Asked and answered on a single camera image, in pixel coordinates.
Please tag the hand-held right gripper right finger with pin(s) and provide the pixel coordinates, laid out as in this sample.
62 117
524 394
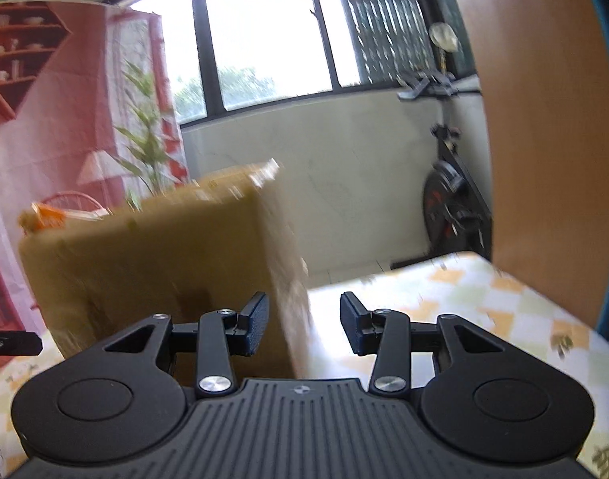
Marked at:
351 327

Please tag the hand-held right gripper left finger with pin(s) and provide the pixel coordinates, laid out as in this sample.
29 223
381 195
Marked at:
257 327

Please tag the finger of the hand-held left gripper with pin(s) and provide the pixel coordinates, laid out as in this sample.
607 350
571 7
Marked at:
12 343

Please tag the brown cardboard box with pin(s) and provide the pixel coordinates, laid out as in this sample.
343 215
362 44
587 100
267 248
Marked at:
159 259

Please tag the orange and green snack bag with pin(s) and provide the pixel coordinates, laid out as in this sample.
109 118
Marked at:
54 217

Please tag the checked floral tablecloth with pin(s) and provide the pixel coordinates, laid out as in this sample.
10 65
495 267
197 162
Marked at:
484 289

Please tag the black exercise bike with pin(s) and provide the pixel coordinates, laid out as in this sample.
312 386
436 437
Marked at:
444 199

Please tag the printed room backdrop cloth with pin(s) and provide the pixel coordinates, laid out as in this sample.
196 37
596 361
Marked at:
59 134

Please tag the black framed window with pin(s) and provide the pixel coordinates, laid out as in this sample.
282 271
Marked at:
259 35

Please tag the white round lamp on stalk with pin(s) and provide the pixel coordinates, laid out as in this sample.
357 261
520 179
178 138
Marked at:
443 36

